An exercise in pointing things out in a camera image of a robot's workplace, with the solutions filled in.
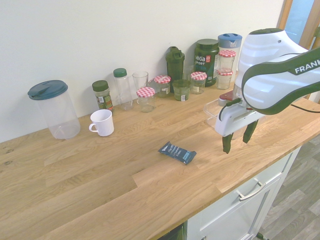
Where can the white mug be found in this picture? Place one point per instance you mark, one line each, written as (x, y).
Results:
(103, 123)

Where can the clear bottle with green cap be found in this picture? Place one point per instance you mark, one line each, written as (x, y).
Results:
(123, 90)

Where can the spice jar dark green lid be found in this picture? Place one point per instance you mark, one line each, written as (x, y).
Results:
(103, 96)

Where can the tall container with blue lid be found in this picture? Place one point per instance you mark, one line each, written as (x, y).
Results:
(228, 41)

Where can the dark green shaker bottle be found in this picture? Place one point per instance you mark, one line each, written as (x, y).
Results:
(175, 66)

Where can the clear divided plastic container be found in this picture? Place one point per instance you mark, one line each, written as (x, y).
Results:
(211, 111)

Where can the black stand foot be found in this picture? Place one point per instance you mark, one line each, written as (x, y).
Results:
(262, 236)

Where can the clear jug with teal lid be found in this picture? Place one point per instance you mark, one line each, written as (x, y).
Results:
(56, 112)

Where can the grey and red wrist camera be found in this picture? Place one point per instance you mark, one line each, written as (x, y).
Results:
(225, 98)

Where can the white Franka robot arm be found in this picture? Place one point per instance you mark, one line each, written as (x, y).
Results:
(262, 62)

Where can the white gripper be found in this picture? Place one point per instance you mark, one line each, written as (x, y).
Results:
(232, 120)

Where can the short green-tinted glass jar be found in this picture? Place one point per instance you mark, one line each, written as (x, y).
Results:
(181, 91)

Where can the dark green Vega protein tub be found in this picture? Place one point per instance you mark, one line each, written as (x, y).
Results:
(205, 60)

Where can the tall clear drinking glass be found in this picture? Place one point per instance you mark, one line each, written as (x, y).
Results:
(140, 80)

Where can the dark blue protein bar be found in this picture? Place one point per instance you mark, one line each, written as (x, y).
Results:
(177, 153)

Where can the white kitchen cabinet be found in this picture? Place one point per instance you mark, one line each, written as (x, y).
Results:
(237, 217)

